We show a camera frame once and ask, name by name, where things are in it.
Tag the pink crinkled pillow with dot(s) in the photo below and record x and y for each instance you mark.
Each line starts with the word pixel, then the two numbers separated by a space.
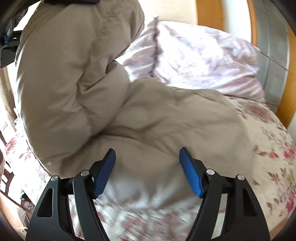
pixel 194 57

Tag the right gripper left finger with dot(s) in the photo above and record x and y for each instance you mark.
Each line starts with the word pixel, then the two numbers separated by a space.
pixel 52 219

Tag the beige puffy down jacket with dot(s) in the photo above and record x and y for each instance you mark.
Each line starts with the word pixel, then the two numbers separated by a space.
pixel 76 102

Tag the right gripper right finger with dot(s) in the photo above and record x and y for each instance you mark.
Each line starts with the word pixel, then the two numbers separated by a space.
pixel 229 209

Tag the dark wooden chair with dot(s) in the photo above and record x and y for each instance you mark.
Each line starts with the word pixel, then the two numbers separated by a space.
pixel 6 177

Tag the floral bed quilt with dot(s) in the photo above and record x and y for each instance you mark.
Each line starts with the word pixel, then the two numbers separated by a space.
pixel 272 179

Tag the wooden curved headboard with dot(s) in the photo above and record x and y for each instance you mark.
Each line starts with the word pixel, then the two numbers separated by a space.
pixel 262 24

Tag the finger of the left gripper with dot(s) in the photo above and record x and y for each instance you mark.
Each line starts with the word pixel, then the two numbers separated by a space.
pixel 11 14

